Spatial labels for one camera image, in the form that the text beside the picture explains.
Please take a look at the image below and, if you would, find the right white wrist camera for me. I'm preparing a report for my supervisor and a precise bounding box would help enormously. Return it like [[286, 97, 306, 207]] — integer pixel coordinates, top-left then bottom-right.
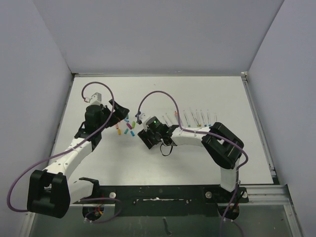
[[135, 111, 146, 124]]

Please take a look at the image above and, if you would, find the light blue cap pen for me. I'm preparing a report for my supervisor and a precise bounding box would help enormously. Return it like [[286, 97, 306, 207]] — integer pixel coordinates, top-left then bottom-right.
[[200, 110, 207, 127]]

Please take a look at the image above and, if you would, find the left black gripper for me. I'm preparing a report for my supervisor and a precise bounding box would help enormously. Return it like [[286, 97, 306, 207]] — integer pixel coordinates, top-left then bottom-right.
[[97, 99, 128, 131]]

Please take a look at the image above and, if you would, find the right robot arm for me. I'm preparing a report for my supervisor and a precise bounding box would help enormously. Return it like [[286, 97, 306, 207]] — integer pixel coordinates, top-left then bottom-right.
[[137, 117, 244, 202]]

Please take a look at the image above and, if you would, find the blue cap marker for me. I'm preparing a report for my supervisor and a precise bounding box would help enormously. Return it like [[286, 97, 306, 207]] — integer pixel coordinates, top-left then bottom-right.
[[162, 116, 169, 126]]

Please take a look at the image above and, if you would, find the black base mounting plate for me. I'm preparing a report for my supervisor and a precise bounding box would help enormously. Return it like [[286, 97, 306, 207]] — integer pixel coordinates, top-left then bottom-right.
[[82, 185, 249, 221]]

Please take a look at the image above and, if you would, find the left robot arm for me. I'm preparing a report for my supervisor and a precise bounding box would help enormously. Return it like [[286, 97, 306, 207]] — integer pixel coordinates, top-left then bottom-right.
[[27, 99, 129, 218]]

